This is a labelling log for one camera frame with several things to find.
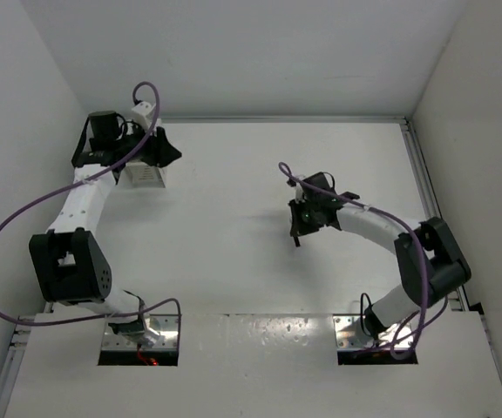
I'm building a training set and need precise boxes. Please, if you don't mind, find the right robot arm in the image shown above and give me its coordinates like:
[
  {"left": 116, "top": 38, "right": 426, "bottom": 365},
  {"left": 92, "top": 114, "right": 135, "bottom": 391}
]
[{"left": 286, "top": 172, "right": 471, "bottom": 347}]

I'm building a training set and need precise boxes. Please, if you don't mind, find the white slatted organizer box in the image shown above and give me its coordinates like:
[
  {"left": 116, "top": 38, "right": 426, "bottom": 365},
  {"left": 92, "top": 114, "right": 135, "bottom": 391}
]
[{"left": 122, "top": 160, "right": 167, "bottom": 188}]

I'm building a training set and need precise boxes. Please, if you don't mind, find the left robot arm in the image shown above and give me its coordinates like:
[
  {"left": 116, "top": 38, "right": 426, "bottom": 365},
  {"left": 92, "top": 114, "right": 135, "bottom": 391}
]
[{"left": 29, "top": 102, "right": 181, "bottom": 347}]

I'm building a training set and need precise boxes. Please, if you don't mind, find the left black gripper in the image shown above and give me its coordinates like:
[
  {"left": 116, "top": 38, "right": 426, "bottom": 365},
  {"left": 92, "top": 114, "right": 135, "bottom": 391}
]
[{"left": 112, "top": 118, "right": 180, "bottom": 168}]

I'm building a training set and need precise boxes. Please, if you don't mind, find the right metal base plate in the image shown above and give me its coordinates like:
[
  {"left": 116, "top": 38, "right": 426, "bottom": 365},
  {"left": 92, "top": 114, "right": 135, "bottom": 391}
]
[{"left": 332, "top": 314, "right": 414, "bottom": 353}]

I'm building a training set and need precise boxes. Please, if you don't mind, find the metal base plate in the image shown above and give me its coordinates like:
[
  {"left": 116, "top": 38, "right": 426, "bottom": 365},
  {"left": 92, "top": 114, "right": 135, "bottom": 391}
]
[
  {"left": 332, "top": 314, "right": 414, "bottom": 353},
  {"left": 101, "top": 314, "right": 179, "bottom": 352}
]

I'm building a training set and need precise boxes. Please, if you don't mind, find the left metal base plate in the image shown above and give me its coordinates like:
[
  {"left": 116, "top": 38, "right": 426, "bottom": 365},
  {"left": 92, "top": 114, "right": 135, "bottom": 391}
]
[{"left": 101, "top": 314, "right": 179, "bottom": 352}]

